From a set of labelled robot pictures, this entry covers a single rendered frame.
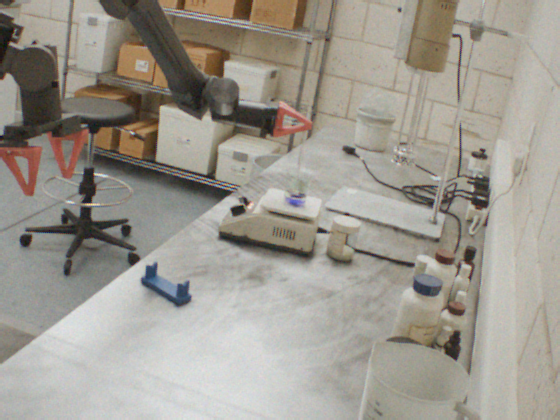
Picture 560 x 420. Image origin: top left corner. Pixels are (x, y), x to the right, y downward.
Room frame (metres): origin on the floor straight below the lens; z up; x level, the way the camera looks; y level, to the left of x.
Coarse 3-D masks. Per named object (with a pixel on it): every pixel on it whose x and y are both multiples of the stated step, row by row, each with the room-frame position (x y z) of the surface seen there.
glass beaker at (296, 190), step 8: (304, 168) 1.40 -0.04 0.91; (288, 176) 1.36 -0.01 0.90; (304, 176) 1.40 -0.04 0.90; (312, 176) 1.37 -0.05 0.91; (288, 184) 1.36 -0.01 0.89; (296, 184) 1.35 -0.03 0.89; (304, 184) 1.36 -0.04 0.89; (288, 192) 1.36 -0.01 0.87; (296, 192) 1.35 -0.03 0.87; (304, 192) 1.36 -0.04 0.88; (288, 200) 1.35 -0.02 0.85; (296, 200) 1.35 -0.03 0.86; (304, 200) 1.36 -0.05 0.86; (296, 208) 1.35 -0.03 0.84
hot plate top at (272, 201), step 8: (272, 192) 1.43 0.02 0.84; (280, 192) 1.44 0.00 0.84; (264, 200) 1.37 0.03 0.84; (272, 200) 1.38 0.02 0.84; (280, 200) 1.39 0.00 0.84; (312, 200) 1.43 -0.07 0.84; (320, 200) 1.44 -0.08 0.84; (264, 208) 1.34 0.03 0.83; (272, 208) 1.34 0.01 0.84; (280, 208) 1.34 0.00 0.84; (288, 208) 1.35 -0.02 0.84; (304, 208) 1.37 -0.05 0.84; (312, 208) 1.38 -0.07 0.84; (304, 216) 1.33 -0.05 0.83; (312, 216) 1.33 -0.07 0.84
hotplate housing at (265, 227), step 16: (256, 208) 1.37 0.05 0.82; (320, 208) 1.45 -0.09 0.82; (224, 224) 1.34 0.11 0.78; (240, 224) 1.34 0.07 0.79; (256, 224) 1.33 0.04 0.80; (272, 224) 1.33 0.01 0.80; (288, 224) 1.33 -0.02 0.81; (304, 224) 1.33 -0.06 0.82; (256, 240) 1.34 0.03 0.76; (272, 240) 1.33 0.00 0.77; (288, 240) 1.33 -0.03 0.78; (304, 240) 1.33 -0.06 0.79
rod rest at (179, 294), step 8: (152, 264) 1.09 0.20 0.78; (152, 272) 1.09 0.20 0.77; (144, 280) 1.07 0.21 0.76; (152, 280) 1.07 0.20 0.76; (160, 280) 1.08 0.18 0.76; (152, 288) 1.06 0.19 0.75; (160, 288) 1.05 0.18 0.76; (168, 288) 1.06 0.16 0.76; (176, 288) 1.04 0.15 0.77; (184, 288) 1.04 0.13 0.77; (168, 296) 1.04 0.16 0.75; (176, 296) 1.03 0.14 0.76; (184, 296) 1.04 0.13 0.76
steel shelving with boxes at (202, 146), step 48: (96, 0) 3.70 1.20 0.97; (192, 0) 3.66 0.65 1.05; (240, 0) 3.65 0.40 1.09; (288, 0) 3.52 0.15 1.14; (336, 0) 3.76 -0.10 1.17; (96, 48) 3.71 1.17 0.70; (144, 48) 3.71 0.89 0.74; (192, 48) 3.65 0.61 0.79; (96, 96) 3.73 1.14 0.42; (240, 96) 3.61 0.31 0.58; (96, 144) 3.72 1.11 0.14; (144, 144) 3.64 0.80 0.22; (192, 144) 3.57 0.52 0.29; (240, 144) 3.60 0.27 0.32; (288, 144) 3.41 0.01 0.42
